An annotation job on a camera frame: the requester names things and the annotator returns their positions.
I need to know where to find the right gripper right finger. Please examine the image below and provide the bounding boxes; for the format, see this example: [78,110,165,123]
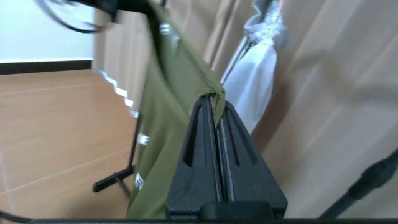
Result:
[217,101,289,218]

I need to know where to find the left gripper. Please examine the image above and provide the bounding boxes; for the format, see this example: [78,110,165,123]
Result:
[71,0,156,15]

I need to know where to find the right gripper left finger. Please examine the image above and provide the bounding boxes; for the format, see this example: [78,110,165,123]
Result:
[164,96,223,220]

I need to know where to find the green garment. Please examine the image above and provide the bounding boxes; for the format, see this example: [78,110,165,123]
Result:
[126,0,227,219]

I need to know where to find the pale grey shorts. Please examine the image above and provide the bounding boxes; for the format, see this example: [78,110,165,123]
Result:
[220,0,290,134]

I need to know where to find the beige curtain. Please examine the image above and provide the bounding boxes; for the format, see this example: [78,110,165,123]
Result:
[93,0,398,218]

